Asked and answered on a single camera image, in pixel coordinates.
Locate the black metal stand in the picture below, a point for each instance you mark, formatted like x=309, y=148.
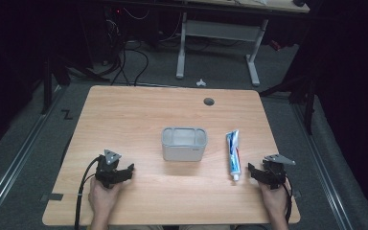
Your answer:
x=47, y=89
x=309, y=108

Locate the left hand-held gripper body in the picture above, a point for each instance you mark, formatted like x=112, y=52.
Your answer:
x=107, y=174

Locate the person's left hand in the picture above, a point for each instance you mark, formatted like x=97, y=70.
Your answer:
x=102, y=199

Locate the grey round table grommet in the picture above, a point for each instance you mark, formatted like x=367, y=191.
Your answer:
x=209, y=102

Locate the small white floor piece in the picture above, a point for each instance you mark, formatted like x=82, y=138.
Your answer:
x=201, y=83

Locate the person's right hand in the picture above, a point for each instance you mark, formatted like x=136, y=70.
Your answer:
x=274, y=201

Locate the white metal frame desk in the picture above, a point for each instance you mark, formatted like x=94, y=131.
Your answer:
x=220, y=30

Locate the blue white toothpaste tube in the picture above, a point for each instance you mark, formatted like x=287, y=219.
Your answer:
x=234, y=153

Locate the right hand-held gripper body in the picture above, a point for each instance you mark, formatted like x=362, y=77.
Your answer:
x=274, y=175

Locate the grey plastic holder box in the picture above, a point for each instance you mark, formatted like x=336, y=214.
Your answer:
x=183, y=151

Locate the small red item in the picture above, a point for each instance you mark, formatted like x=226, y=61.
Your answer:
x=275, y=45

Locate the metal floor rail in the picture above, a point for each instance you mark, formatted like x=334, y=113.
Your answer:
x=326, y=179
x=16, y=163

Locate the black tape strip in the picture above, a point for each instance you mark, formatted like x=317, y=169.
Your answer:
x=54, y=197

